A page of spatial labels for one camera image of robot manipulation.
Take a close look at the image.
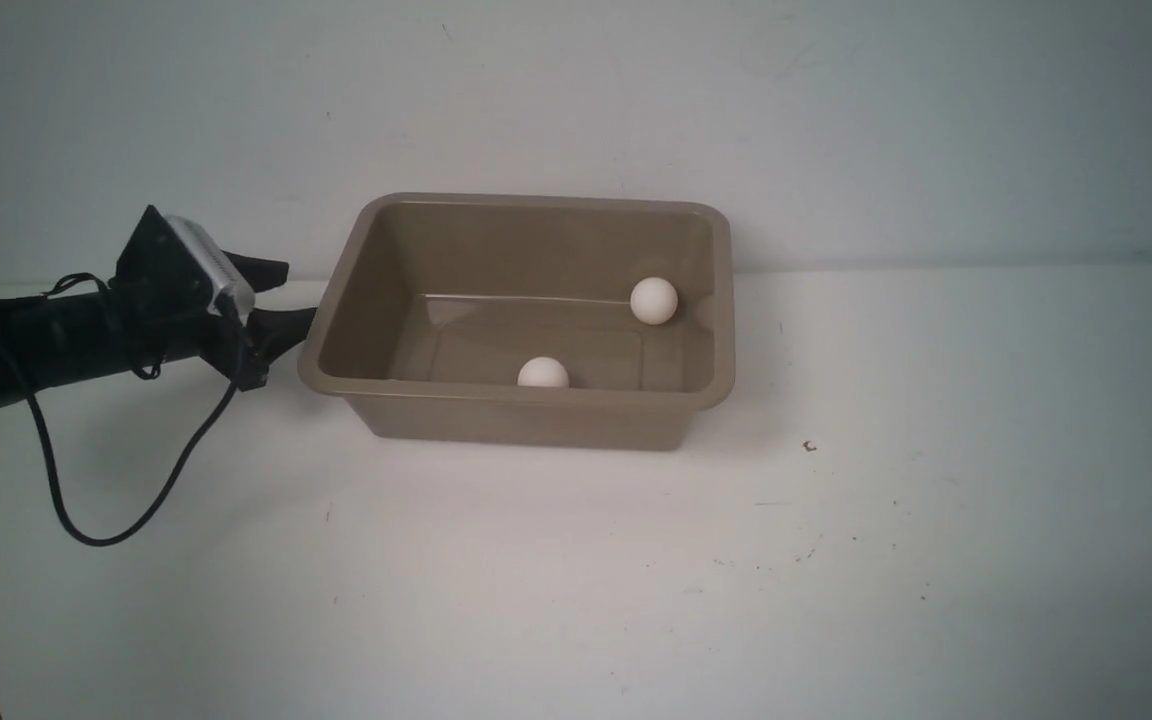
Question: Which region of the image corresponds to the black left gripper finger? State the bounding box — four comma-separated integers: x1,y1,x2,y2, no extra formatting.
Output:
223,251,291,293
248,306,317,363

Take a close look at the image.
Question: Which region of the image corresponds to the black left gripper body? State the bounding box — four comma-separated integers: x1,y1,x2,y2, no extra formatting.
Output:
111,205,268,392

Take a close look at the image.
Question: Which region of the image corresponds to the tan plastic bin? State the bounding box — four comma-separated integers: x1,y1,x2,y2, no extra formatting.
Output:
298,194,736,450

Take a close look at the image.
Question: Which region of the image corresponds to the white table-tennis ball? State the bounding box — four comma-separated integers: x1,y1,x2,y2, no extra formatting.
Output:
628,276,680,325
516,356,571,388

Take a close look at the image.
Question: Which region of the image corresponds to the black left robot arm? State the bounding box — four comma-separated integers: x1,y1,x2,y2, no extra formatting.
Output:
0,206,316,407

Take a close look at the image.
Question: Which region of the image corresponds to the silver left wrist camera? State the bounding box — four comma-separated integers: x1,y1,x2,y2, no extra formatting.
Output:
165,215,256,319

